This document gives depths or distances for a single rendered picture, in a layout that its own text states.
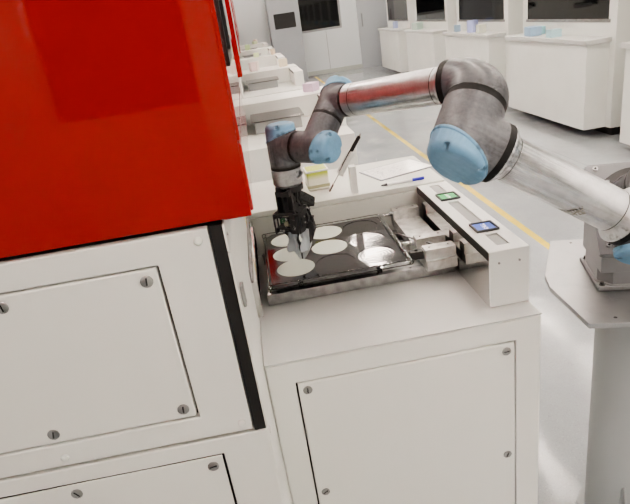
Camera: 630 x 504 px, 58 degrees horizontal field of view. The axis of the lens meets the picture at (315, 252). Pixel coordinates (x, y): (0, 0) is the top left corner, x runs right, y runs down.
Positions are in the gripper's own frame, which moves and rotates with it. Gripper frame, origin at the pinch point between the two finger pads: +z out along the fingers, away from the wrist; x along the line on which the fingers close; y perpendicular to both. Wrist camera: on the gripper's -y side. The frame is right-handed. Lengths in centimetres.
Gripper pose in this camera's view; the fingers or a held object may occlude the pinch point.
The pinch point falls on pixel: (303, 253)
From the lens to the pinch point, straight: 152.1
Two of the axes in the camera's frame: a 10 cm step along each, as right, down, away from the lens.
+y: -3.3, 4.1, -8.5
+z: 1.4, 9.1, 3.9
